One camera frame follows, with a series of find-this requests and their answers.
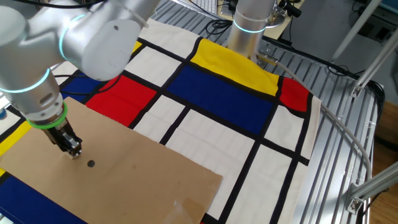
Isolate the aluminium frame post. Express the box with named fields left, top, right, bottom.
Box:
left=350, top=36, right=398, bottom=99
left=344, top=161, right=398, bottom=215

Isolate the black cable bundle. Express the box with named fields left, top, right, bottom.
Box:
left=203, top=0, right=239, bottom=37
left=326, top=63, right=387, bottom=131

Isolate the white keyboard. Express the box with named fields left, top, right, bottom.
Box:
left=186, top=0, right=218, bottom=15

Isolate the colour block patterned cloth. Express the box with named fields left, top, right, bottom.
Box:
left=0, top=17, right=322, bottom=224

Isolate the black webcam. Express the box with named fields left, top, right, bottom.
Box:
left=277, top=0, right=302, bottom=19

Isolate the brown cardboard sheet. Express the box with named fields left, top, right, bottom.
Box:
left=0, top=96, right=224, bottom=224

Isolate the thick grey cable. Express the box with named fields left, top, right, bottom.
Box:
left=256, top=52, right=373, bottom=182

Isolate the thin grey diagonal pole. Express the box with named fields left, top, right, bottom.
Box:
left=330, top=0, right=384, bottom=63

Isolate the black camera cable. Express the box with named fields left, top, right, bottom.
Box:
left=12, top=0, right=105, bottom=9

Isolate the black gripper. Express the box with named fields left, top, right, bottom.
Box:
left=42, top=119, right=83, bottom=158

